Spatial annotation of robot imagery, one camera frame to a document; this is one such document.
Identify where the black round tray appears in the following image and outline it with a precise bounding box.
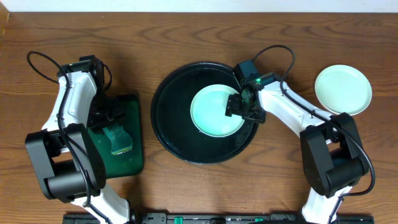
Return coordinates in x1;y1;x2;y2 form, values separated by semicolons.
150;62;259;164

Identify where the mint plate front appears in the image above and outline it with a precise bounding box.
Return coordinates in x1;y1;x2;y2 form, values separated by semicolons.
314;65;373;115

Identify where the black mounting rail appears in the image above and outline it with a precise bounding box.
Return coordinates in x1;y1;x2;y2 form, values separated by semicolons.
62;213;375;224

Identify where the green yellow sponge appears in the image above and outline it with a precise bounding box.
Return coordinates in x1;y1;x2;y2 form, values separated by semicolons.
103;123;133;155

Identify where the mint plate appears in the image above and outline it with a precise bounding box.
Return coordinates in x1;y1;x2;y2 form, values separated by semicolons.
314;65;373;115
190;84;244;138

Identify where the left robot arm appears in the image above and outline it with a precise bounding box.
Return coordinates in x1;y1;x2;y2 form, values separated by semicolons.
25;55;131;223

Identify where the dark green rectangular tray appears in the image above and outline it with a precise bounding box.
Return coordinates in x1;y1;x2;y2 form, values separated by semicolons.
88;95;144;179

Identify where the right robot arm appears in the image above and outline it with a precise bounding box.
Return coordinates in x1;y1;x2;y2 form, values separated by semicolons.
225;60;374;223

